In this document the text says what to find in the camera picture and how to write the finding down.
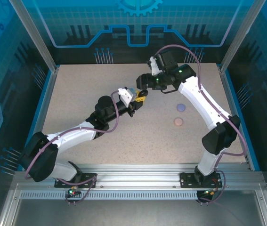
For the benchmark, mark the connector board with LEDs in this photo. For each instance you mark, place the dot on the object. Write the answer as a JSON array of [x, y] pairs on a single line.
[[72, 193], [208, 193]]

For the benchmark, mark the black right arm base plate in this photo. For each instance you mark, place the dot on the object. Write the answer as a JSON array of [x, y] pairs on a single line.
[[186, 180]]

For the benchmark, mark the pink earbud charging case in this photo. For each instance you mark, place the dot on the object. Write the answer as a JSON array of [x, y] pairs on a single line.
[[178, 121]]

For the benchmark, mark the aluminium side rail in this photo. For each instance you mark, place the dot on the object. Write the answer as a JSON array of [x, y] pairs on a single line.
[[234, 113], [45, 106]]

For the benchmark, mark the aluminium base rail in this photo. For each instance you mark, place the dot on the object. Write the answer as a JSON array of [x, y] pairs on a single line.
[[135, 174]]

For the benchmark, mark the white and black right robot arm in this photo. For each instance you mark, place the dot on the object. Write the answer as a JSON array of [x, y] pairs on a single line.
[[204, 103]]

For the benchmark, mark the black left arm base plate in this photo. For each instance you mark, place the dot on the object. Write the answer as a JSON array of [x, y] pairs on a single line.
[[88, 181]]

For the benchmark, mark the purple earbud charging case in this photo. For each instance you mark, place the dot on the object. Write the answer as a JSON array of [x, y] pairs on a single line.
[[181, 107]]

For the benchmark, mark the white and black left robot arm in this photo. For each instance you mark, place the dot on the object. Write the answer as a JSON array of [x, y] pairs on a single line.
[[72, 136]]

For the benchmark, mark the aluminium frame post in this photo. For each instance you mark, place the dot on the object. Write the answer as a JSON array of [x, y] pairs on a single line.
[[33, 35], [239, 35]]

